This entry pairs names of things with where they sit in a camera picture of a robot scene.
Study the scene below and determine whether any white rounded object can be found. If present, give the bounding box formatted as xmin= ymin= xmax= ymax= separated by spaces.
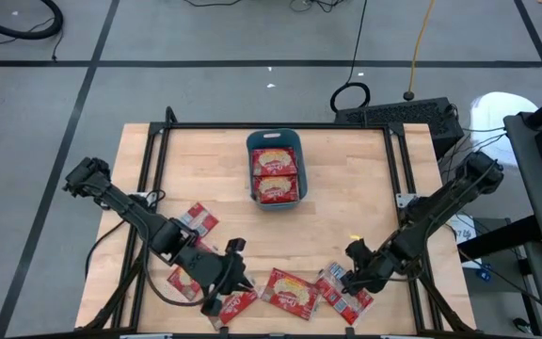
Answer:
xmin=469 ymin=91 xmax=540 ymax=164

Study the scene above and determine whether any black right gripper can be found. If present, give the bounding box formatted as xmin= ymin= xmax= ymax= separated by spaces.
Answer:
xmin=343 ymin=237 xmax=416 ymax=297

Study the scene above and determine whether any red microwave popcorn bag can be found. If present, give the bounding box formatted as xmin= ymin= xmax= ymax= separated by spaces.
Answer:
xmin=252 ymin=174 xmax=300 ymax=205
xmin=314 ymin=261 xmax=375 ymax=328
xmin=260 ymin=266 xmax=322 ymax=322
xmin=207 ymin=286 xmax=259 ymax=331
xmin=178 ymin=202 xmax=221 ymax=239
xmin=166 ymin=265 xmax=204 ymax=302
xmin=250 ymin=147 xmax=299 ymax=178

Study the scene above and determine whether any black table beam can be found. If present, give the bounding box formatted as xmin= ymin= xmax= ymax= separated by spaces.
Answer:
xmin=458 ymin=215 xmax=542 ymax=260

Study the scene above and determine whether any teal plastic basket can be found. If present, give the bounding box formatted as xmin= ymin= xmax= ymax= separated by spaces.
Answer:
xmin=245 ymin=128 xmax=309 ymax=212

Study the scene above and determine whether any yellow cable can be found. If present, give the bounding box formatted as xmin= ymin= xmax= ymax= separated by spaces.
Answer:
xmin=406 ymin=0 xmax=437 ymax=101

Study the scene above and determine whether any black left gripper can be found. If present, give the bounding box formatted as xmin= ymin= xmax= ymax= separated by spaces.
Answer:
xmin=181 ymin=237 xmax=253 ymax=317

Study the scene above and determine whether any black looped cable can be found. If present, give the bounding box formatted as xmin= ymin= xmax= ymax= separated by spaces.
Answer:
xmin=329 ymin=0 xmax=373 ymax=115

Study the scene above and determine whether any white paper sheet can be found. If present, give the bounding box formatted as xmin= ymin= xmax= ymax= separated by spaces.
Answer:
xmin=450 ymin=214 xmax=478 ymax=246

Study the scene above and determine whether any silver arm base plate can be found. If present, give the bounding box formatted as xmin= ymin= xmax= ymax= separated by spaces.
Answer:
xmin=395 ymin=192 xmax=416 ymax=211

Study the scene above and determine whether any black hose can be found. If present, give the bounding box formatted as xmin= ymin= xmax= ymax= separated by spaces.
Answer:
xmin=0 ymin=0 xmax=65 ymax=41

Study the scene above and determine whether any black computer case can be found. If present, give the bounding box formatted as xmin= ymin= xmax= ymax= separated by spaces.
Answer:
xmin=334 ymin=97 xmax=465 ymax=151

